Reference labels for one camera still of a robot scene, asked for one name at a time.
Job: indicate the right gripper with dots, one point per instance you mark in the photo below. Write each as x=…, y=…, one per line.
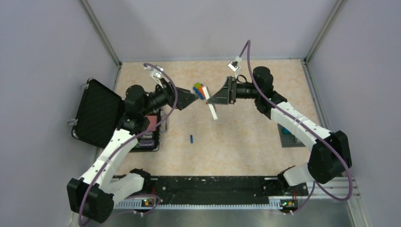
x=225, y=96

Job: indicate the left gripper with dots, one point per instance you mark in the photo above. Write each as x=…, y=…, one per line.
x=185, y=98

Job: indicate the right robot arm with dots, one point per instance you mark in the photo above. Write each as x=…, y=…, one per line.
x=329, y=151

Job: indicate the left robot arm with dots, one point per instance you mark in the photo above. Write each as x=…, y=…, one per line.
x=94, y=195

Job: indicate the colourful toy car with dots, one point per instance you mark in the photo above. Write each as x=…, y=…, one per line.
x=198, y=89

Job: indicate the blue brick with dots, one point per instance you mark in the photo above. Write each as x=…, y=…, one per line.
x=285, y=131

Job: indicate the grey brick baseplate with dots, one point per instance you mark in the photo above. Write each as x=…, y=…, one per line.
x=289, y=141

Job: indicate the black open case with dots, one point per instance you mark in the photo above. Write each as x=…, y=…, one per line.
x=100, y=110

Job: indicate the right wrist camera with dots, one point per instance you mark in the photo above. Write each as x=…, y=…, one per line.
x=234, y=65

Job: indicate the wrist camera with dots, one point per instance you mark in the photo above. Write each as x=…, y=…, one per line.
x=155, y=73
x=234, y=65

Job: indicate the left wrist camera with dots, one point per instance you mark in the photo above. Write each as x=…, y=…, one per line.
x=155, y=73

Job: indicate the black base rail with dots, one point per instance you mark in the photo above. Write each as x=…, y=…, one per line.
x=218, y=192

